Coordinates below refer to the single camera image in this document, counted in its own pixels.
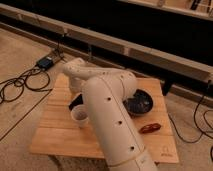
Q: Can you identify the black floor cable right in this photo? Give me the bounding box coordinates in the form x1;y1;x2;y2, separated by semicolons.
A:
168;93;213;161

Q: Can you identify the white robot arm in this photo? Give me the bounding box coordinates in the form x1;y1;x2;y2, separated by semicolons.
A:
63;58;158;171

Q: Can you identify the black floor cable left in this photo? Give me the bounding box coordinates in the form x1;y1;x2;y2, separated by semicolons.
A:
0;66;53;104

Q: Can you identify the small red object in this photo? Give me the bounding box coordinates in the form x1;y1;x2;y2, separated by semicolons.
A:
139;123;161;134

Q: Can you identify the black floor cable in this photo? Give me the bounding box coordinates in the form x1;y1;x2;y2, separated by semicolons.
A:
168;93;213;161
0;66;53;104

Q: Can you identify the wooden table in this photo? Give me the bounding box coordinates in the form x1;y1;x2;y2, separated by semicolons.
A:
30;74;179;163

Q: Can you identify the black power adapter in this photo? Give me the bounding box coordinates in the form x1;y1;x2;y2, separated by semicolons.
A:
36;56;54;70

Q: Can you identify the white paper cup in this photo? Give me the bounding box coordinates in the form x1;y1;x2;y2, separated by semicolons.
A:
71;104;89;128

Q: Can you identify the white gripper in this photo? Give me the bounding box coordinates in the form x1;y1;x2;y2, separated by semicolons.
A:
69;78;83;110

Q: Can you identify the dark round bowl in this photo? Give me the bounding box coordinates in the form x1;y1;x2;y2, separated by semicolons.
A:
123;89;153;116

